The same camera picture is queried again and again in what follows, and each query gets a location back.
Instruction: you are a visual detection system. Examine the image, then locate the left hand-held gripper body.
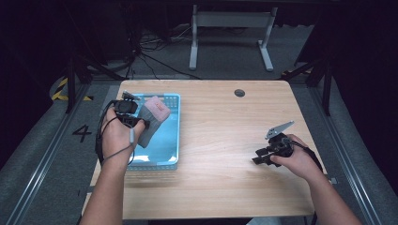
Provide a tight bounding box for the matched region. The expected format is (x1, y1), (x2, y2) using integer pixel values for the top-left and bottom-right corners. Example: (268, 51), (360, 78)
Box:
(112, 90), (141, 128)

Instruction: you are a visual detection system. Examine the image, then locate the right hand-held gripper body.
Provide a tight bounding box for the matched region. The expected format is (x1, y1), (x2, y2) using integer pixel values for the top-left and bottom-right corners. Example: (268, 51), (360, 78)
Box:
(265, 120), (296, 158)

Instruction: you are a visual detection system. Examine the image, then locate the person's left hand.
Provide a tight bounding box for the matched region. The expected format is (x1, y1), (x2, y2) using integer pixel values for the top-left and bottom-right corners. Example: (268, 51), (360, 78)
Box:
(101, 107), (146, 163)

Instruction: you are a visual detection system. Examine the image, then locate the black metal stand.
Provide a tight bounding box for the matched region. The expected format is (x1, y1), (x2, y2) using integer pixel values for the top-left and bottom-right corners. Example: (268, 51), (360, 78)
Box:
(65, 54), (127, 114)
(281, 57), (333, 117)

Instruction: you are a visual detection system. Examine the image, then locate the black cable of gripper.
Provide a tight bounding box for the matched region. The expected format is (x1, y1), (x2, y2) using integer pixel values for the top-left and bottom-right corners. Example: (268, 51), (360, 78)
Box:
(283, 137), (324, 173)
(95, 99), (120, 167)

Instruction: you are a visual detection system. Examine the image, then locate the person's right hand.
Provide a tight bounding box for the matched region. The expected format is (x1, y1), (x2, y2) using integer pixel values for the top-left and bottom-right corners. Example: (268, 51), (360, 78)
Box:
(270, 134), (321, 183)

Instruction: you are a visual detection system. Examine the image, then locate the bundle of floor cables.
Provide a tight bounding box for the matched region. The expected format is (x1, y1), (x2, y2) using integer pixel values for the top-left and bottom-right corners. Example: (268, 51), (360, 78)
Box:
(125, 22), (203, 81)

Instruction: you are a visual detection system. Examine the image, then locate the yellow black floor tape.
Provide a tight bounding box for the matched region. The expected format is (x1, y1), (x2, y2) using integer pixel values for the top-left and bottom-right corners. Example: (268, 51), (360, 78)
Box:
(51, 77), (95, 102)

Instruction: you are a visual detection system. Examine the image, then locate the grey cable of left gripper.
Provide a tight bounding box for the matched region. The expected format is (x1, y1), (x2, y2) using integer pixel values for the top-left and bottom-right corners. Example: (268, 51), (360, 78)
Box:
(101, 127), (137, 167)

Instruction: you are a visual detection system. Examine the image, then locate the light blue plastic basket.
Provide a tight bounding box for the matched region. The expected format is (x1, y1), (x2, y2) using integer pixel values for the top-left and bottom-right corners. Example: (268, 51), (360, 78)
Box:
(126, 92), (182, 172)

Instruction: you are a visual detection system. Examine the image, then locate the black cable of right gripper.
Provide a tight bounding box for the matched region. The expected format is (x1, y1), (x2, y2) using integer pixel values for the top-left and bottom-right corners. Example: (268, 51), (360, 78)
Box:
(283, 137), (324, 173)

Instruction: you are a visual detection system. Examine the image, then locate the white metal desk frame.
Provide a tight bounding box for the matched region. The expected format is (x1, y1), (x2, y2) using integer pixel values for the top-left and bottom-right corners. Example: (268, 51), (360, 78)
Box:
(189, 4), (279, 73)

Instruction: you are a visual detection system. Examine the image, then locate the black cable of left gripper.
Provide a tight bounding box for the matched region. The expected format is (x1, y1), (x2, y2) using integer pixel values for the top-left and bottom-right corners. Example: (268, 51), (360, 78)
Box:
(95, 99), (120, 167)

